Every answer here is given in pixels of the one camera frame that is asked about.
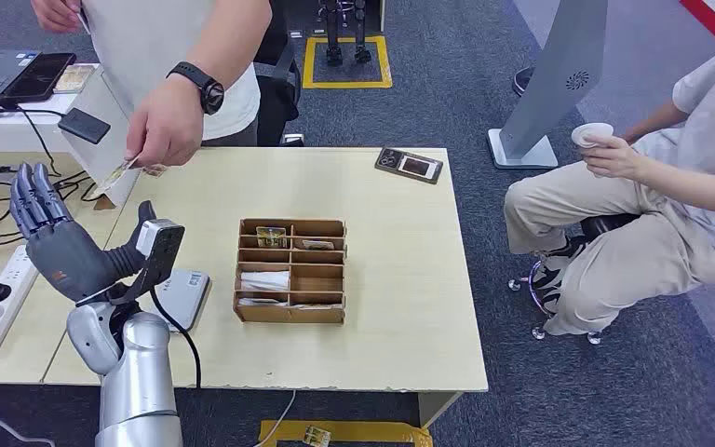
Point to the yellow floor tape strip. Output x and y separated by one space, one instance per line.
364 432

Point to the black stool chrome base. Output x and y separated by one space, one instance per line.
610 225

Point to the yellow card stack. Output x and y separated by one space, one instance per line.
74 79

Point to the black shoe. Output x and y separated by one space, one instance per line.
523 80

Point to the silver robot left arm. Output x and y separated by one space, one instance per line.
138 370

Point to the grey kiosk stand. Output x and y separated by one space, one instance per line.
555 74

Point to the black wristwatch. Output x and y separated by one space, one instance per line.
209 92

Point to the yellow floor tape square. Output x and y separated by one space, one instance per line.
346 83

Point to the person's left hand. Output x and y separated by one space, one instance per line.
616 159
166 126

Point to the black smartphone with case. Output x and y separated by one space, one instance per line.
408 165

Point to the black office chair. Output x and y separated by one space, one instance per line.
277 92

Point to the small grey adapter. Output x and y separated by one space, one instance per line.
1 174

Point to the white paper cup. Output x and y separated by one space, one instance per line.
592 132

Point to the white black humanoid robot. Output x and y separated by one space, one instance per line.
333 37

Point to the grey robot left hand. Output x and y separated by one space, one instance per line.
64 256

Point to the person's right hand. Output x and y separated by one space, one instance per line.
55 13

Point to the person's left forearm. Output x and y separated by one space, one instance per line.
234 40
697 185

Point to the beige table leg panel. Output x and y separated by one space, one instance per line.
438 407

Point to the person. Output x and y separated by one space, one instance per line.
148 37
641 247

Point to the small black box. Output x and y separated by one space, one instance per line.
84 125

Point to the wooden card organizer box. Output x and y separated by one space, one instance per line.
317 284

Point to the person's right forearm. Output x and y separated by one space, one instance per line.
656 123

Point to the white card stack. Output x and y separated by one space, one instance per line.
265 281

